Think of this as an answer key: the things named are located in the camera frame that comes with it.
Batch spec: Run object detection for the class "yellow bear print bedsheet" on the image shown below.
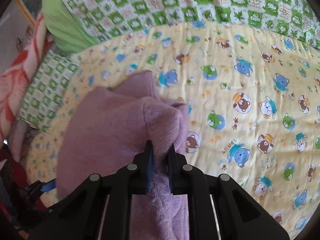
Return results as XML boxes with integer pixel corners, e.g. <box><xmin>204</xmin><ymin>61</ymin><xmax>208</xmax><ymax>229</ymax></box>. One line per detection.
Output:
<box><xmin>26</xmin><ymin>22</ymin><xmax>319</xmax><ymax>239</ymax></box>

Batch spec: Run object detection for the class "green checkered pillow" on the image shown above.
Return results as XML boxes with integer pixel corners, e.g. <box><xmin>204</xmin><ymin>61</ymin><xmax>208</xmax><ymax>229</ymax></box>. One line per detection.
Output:
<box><xmin>17</xmin><ymin>50</ymin><xmax>80</xmax><ymax>132</ymax></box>

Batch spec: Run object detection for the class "green checkered quilt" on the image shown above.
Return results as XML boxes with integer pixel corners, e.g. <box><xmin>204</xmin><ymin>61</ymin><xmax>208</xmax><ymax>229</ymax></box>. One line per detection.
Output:
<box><xmin>41</xmin><ymin>0</ymin><xmax>319</xmax><ymax>54</ymax></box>

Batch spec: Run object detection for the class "purple knit sweater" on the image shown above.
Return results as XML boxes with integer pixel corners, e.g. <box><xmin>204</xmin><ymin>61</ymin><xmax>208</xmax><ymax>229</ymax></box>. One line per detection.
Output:
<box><xmin>56</xmin><ymin>71</ymin><xmax>189</xmax><ymax>239</ymax></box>

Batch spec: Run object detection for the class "red white patterned blanket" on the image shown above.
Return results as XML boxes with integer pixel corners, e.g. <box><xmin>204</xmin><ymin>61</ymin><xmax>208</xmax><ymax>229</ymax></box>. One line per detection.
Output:
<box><xmin>1</xmin><ymin>12</ymin><xmax>53</xmax><ymax>144</ymax></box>

